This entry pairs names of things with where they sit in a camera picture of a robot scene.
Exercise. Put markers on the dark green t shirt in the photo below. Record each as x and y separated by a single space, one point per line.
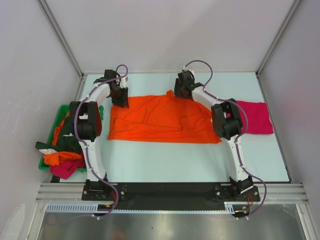
63 140

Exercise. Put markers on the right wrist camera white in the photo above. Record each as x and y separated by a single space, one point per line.
187 69

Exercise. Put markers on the orange t shirt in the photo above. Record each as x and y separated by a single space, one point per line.
55 159
162 119

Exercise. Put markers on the grey slotted cable duct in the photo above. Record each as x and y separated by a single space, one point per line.
97 208

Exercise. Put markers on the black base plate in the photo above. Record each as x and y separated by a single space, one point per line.
168 196

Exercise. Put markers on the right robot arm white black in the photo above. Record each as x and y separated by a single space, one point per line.
227 125

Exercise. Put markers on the folded magenta t shirt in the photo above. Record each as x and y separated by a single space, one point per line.
258 118

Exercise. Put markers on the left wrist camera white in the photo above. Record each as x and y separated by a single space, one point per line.
122 83

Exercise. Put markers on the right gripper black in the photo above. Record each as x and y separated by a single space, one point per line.
177 92

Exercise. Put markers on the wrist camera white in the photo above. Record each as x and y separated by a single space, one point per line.
122 83
187 69

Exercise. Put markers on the magenta t shirt in bin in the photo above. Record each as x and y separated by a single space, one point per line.
67 169

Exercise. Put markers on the aluminium frame rail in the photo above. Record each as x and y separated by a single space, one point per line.
277 193

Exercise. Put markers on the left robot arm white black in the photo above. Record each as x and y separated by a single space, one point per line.
86 126

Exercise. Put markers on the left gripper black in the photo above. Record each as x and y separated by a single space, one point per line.
124 100

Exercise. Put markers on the green plastic bin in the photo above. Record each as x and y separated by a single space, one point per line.
61 111

